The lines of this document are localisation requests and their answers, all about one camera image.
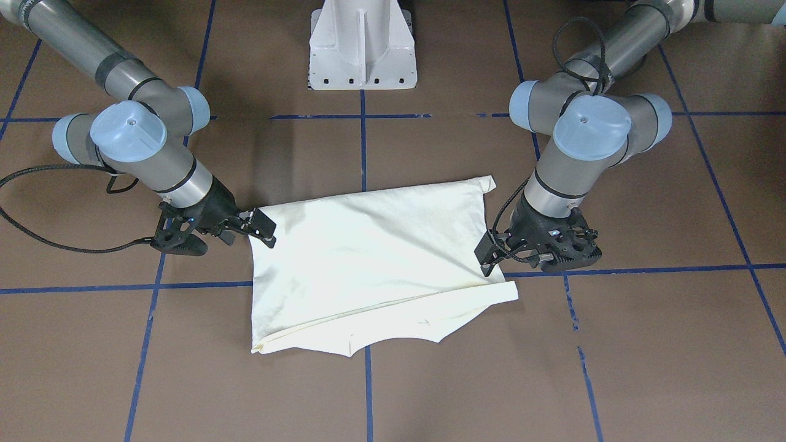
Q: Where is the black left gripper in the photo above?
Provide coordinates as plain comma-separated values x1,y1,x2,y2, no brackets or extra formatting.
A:
474,196,584,278

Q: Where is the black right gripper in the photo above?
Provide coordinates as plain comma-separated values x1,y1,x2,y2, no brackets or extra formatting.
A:
161,178,277,249

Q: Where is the cream long-sleeve cat shirt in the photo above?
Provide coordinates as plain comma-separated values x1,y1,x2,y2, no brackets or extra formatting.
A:
250,176,519,357

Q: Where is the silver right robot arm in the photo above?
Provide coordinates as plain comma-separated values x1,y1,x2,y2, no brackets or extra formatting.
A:
2,1,276,255

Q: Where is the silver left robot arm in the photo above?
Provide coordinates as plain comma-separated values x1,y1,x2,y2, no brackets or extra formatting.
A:
475,1,784,277

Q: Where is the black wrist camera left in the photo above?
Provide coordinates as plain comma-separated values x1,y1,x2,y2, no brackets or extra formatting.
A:
539,207,602,273

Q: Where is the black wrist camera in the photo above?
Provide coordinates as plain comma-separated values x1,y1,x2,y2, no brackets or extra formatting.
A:
539,207,602,273
150,213,208,257

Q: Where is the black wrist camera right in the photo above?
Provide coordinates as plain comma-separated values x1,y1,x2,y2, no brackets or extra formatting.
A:
150,213,208,257

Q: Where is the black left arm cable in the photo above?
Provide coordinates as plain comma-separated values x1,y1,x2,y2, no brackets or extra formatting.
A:
553,17,610,96

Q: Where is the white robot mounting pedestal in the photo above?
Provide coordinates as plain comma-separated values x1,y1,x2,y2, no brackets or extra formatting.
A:
307,1,418,91

